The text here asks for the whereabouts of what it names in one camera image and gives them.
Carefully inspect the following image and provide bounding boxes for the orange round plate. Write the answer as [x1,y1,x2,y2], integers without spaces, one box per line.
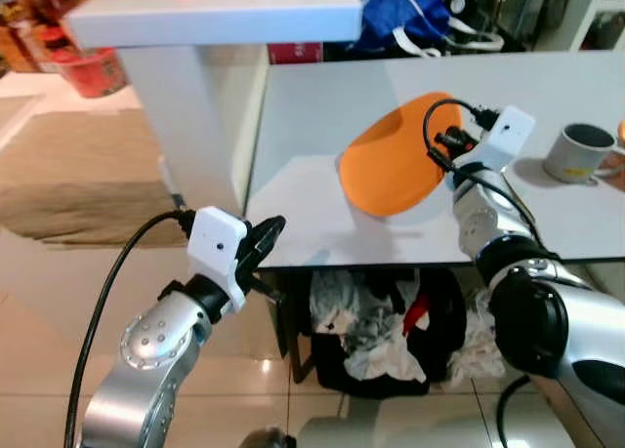
[337,91,462,218]

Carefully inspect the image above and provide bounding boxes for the grey ceramic mug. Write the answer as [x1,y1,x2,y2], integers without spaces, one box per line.
[543,123,625,184]

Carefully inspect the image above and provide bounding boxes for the grey white crumpled clothes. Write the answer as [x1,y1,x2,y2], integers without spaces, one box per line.
[312,269,431,383]

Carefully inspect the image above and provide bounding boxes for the red garment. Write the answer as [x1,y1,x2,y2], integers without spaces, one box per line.
[402,294,431,337]

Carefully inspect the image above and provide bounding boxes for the black laundry basket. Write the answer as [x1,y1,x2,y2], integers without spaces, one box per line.
[311,267,468,400]

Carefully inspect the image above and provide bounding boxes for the red box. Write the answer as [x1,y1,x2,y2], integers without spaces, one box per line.
[267,42,324,65]

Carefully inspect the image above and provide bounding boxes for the beige woven mat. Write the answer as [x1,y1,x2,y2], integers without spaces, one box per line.
[0,106,191,249]

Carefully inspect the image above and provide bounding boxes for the white crumpled cloth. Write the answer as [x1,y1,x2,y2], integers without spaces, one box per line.
[444,292,509,386]

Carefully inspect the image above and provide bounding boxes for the white raised counter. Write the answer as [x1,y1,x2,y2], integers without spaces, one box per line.
[61,0,364,220]

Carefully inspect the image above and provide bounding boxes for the red plastic bucket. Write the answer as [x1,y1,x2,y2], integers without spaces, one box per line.
[51,46,128,100]

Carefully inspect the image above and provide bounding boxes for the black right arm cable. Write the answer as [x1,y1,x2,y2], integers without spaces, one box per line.
[422,98,544,249]

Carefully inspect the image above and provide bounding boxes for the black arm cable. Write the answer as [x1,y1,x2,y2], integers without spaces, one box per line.
[63,209,196,448]
[422,98,544,249]

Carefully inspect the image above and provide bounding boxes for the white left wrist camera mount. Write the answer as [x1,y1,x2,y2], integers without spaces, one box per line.
[186,206,249,312]

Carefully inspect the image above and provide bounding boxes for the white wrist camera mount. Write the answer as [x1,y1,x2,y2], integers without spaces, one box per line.
[186,206,249,312]
[459,104,537,176]

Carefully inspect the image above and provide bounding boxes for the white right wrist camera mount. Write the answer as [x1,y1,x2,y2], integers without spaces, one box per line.
[459,104,537,176]

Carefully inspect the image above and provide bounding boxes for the blue bag with white straps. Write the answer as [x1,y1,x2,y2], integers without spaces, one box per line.
[347,0,504,59]

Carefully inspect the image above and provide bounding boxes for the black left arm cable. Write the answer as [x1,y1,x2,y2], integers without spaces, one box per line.
[63,209,196,448]

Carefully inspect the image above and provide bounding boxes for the black robot body cable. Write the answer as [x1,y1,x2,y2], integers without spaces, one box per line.
[495,375,533,448]

